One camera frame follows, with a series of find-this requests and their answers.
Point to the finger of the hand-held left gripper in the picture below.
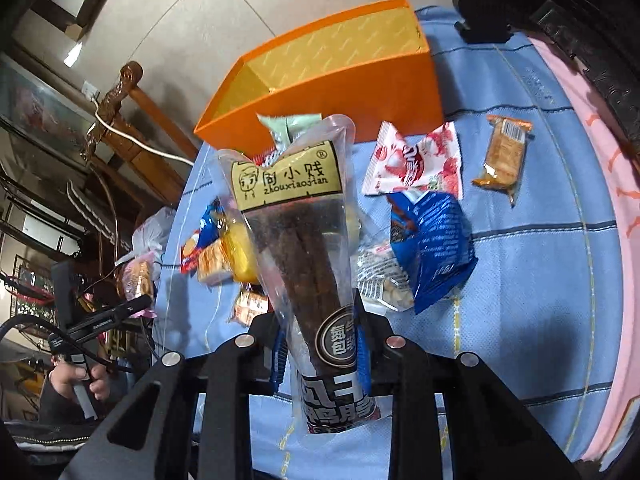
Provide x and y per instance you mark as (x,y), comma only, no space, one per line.
(112,312)

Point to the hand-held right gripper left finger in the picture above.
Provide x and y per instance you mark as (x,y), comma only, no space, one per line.
(278,367)

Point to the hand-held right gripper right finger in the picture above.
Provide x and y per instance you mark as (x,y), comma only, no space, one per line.
(364,366)

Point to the clear peanut packet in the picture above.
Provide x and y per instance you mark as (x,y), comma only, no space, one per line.
(385,285)

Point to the gold striped packet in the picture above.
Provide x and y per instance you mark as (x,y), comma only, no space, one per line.
(300,240)

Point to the orange box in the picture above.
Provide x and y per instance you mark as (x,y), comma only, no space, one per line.
(350,95)

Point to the person's left forearm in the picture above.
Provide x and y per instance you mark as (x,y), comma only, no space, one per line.
(55,402)

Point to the person's left hand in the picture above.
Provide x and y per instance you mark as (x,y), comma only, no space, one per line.
(65,377)

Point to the pink biscuit bag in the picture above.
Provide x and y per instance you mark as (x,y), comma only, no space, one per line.
(135,275)

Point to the small orange snack packet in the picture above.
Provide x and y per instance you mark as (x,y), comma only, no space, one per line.
(247,307)

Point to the white plastic bag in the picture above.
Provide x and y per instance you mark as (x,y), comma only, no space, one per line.
(155,225)

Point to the small clear cracker packet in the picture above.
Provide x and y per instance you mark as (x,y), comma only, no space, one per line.
(212,262)

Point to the blue and red snack packet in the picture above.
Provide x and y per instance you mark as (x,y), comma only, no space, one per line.
(200,240)

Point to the yellow snack packet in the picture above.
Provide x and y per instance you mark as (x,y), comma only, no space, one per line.
(240,252)

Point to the wooden chair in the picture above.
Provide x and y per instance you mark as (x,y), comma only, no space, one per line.
(145,160)

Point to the blue checked bed sheet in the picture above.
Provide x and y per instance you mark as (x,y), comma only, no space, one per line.
(525,260)

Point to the red and white snack packet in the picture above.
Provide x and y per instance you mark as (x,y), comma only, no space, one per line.
(400,165)

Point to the pale green snack packet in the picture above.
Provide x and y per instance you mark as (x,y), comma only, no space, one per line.
(292,127)

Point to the orange cracker packet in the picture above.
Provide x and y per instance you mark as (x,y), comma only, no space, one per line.
(502,160)

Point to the pink blanket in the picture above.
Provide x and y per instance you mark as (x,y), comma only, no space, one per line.
(620,210)

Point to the dark carved headboard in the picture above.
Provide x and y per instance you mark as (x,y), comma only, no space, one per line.
(575,20)

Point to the white wall socket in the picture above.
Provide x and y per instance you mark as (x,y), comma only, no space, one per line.
(91,91)

